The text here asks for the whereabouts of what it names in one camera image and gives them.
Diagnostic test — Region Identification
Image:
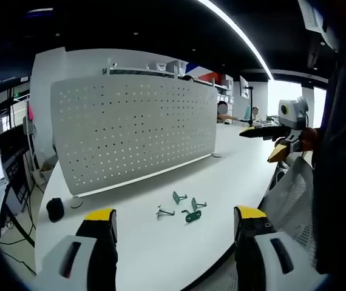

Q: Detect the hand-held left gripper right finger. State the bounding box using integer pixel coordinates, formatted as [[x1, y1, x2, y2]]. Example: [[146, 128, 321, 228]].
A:
[[232, 205, 328, 291]]

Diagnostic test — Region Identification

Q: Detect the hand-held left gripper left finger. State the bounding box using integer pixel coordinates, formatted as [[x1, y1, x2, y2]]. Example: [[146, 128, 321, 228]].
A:
[[35, 207, 120, 291]]

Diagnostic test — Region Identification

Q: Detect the green metal hook assembly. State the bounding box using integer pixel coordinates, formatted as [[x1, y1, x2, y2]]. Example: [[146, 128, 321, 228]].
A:
[[172, 190, 189, 205], [181, 209, 203, 225], [189, 197, 208, 212]]

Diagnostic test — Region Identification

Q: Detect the grey metal peg hook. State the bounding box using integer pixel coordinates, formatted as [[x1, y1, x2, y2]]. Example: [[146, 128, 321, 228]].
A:
[[155, 205, 171, 219]]

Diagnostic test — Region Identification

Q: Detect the white perforated mounting plate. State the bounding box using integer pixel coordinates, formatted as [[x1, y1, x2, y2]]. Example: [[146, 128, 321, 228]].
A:
[[50, 73, 223, 209]]

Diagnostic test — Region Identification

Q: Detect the person's right hand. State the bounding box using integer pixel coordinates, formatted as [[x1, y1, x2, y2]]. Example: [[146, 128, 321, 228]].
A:
[[299, 127, 320, 152]]

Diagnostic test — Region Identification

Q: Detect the black stand pole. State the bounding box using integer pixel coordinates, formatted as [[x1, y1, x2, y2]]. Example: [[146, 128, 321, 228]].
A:
[[244, 85, 255, 129]]

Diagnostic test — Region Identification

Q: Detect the grey mesh office chair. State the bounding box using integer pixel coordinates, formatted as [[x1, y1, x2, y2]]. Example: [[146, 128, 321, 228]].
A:
[[257, 155, 317, 273]]

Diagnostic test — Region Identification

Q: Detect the small black round object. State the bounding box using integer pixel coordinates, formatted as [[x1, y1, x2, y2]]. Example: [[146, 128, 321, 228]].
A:
[[46, 197, 65, 223]]

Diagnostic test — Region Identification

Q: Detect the person's dark clothing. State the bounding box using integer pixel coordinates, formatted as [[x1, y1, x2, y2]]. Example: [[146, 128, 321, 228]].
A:
[[311, 27, 346, 275]]

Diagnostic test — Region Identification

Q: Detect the ceiling light strip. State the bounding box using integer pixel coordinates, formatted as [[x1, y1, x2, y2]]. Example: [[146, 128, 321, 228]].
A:
[[197, 0, 273, 81]]

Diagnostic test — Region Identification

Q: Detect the white worn device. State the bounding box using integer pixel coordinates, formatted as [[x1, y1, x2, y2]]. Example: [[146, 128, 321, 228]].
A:
[[297, 0, 341, 52]]

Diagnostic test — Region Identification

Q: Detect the white shelf rack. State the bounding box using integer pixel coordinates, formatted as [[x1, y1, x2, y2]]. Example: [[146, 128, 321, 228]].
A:
[[102, 58, 189, 80]]

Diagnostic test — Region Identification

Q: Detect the wall poster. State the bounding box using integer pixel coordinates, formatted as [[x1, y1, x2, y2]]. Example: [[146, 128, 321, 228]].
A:
[[239, 75, 250, 99]]

